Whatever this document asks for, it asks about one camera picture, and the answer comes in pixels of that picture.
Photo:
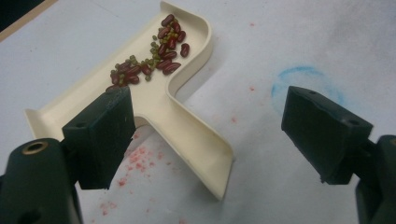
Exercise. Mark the cream plastic dustpan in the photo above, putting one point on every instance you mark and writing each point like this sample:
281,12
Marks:
174,124

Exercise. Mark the pile of red and green beans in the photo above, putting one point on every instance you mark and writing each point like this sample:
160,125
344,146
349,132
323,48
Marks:
155,56

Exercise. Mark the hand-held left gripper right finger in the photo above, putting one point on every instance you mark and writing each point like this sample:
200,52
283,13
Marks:
327,137

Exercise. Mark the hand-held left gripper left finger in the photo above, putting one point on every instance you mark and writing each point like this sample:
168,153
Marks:
102,137

